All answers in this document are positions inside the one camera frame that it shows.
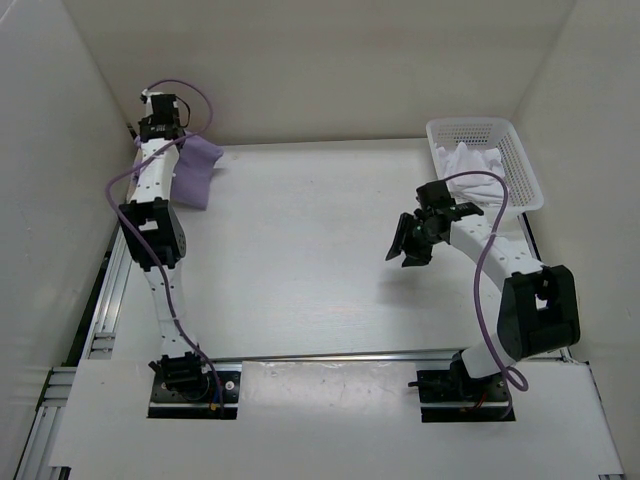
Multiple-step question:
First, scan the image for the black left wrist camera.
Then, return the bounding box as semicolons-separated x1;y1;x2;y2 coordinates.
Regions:
138;90;191;143

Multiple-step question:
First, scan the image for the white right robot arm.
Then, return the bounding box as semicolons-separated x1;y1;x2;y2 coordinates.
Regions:
386;211;581;400

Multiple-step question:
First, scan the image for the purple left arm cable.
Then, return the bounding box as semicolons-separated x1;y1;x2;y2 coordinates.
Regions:
103;78;224;416

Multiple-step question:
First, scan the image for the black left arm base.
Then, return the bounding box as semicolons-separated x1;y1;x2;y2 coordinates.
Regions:
147;352;242;420

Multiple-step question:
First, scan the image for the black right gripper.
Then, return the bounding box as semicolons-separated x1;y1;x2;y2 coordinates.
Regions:
385;212;443;267

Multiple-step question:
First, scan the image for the purple t shirt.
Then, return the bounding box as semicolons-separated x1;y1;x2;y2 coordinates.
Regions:
130;131;225;212

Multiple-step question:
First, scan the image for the white plastic basket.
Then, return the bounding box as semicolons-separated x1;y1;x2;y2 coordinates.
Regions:
425;117;544;218

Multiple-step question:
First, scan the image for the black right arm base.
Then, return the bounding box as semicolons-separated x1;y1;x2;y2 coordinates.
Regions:
408;359;516;424

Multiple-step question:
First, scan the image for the aluminium table edge rail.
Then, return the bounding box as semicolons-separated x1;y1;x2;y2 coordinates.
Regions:
14;219;571;480

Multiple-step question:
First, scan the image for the white crumpled cloth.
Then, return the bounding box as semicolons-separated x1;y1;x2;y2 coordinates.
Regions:
436;142;505;206

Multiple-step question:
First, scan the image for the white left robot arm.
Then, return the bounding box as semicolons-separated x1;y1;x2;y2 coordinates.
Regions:
119;139;196;359

